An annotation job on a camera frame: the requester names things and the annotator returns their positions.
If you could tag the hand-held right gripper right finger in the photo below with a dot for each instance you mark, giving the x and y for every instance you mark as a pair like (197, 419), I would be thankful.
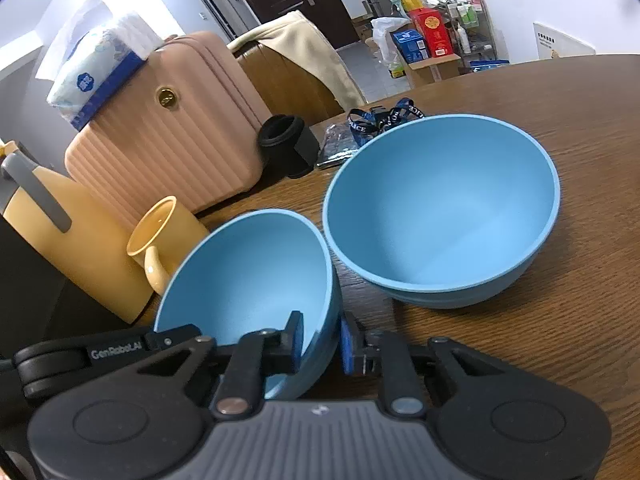
(348, 347)

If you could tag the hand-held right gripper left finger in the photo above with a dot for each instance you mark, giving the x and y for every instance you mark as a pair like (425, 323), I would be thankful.
(299, 342)

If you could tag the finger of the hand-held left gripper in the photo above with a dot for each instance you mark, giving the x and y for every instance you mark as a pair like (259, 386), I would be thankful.
(175, 336)

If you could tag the blue bowl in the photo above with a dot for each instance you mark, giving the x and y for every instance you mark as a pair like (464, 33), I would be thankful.
(240, 280)
(440, 200)

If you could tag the black paper bag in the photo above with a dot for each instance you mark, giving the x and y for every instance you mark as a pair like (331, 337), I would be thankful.
(25, 285)

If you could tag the yellow mug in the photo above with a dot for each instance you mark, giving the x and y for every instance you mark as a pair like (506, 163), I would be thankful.
(160, 240)

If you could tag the clear plastic packet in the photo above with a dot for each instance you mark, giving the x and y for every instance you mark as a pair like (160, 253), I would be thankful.
(337, 146)

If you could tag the pink ribbed suitcase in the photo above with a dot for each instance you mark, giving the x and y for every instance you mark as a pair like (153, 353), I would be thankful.
(170, 135)

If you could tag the black cylindrical cup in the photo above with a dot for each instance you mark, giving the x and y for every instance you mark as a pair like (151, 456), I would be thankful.
(287, 140)

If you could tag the blue and white tissue pack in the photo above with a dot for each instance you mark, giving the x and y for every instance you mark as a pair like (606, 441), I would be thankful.
(100, 60)

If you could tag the brown chair with cloth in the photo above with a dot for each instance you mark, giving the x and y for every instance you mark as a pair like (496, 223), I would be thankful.
(320, 55)

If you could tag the cardboard box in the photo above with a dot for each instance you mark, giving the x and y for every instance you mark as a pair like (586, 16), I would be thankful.
(430, 68)

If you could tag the blue box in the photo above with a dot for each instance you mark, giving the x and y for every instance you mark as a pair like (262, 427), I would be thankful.
(412, 46)

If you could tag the white plastic bag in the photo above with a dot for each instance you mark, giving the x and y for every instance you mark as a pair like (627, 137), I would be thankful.
(386, 35)

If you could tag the red box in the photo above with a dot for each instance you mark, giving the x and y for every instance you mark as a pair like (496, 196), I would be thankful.
(432, 30)

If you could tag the grey interior doorway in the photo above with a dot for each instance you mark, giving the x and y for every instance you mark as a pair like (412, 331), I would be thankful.
(210, 2)

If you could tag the white notice board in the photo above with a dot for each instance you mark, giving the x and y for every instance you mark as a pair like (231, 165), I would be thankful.
(562, 41)

